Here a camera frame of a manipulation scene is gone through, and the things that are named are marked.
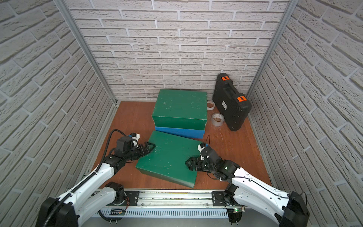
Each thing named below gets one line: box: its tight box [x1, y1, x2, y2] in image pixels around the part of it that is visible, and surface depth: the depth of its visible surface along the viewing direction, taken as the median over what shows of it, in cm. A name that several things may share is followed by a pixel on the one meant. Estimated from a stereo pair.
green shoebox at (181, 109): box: [151, 89, 208, 131], surface depth 87 cm
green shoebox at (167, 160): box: [135, 130, 202, 189], surface depth 77 cm
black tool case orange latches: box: [212, 72, 252, 132], surface depth 95 cm
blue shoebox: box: [155, 126, 206, 140], surface depth 91 cm
